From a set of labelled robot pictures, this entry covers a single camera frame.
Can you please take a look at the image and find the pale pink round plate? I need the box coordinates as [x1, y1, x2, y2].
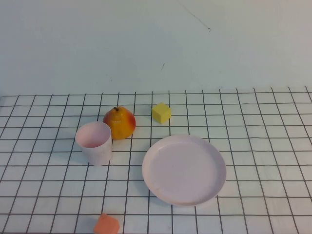
[141, 134, 227, 208]

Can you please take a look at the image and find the pale pink plastic cup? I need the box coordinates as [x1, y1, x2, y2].
[75, 121, 113, 167]

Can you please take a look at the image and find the yellow foam cube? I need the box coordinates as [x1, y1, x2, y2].
[151, 102, 172, 125]

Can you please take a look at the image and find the yellow red toy pear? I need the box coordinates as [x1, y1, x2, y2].
[102, 106, 137, 140]

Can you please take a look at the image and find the orange foam block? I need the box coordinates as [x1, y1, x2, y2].
[93, 213, 120, 234]

